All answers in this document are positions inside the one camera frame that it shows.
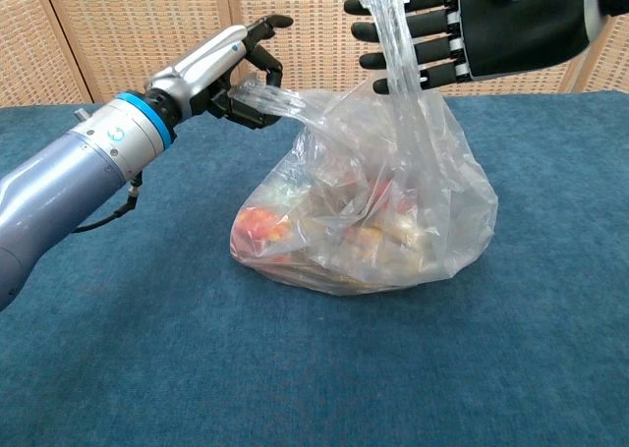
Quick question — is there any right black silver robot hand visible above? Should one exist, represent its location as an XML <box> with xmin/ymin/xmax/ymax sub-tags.
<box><xmin>343</xmin><ymin>0</ymin><xmax>629</xmax><ymax>95</ymax></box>

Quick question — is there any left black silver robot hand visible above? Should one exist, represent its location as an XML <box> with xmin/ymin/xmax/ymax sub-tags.
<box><xmin>144</xmin><ymin>14</ymin><xmax>296</xmax><ymax>130</ymax></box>

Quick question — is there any clear plastic bag with food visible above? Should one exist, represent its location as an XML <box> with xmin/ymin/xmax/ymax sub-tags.
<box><xmin>226</xmin><ymin>0</ymin><xmax>500</xmax><ymax>297</ymax></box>

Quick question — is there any red fruit inside bag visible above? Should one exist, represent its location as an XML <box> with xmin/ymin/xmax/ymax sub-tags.
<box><xmin>234</xmin><ymin>207</ymin><xmax>292</xmax><ymax>246</ymax></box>

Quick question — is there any bamboo folding screen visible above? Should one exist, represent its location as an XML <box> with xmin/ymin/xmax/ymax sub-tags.
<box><xmin>0</xmin><ymin>0</ymin><xmax>629</xmax><ymax>108</ymax></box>

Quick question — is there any blue carpet table mat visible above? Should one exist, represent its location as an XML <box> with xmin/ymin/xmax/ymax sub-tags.
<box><xmin>0</xmin><ymin>90</ymin><xmax>629</xmax><ymax>447</ymax></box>

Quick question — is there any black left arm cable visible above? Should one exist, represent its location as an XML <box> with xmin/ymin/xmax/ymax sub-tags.
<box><xmin>71</xmin><ymin>170</ymin><xmax>144</xmax><ymax>235</ymax></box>

